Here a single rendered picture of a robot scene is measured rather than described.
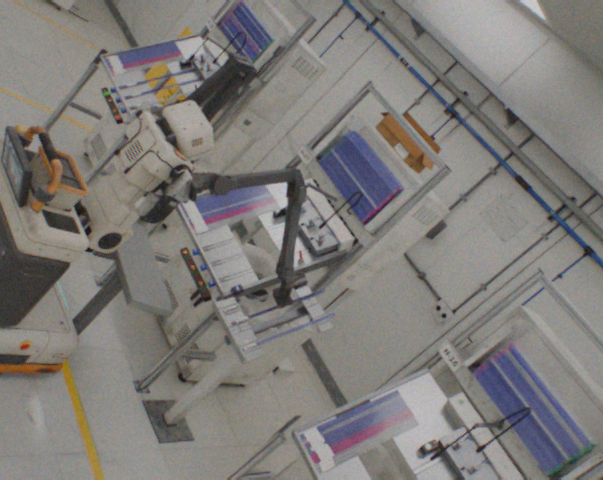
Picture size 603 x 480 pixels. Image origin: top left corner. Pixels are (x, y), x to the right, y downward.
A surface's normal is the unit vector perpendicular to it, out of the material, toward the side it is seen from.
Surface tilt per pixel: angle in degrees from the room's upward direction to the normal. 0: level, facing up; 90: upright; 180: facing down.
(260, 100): 90
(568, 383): 90
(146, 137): 82
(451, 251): 90
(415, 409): 44
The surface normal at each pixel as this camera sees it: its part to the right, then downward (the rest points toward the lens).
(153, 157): -0.44, -0.29
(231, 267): 0.10, -0.64
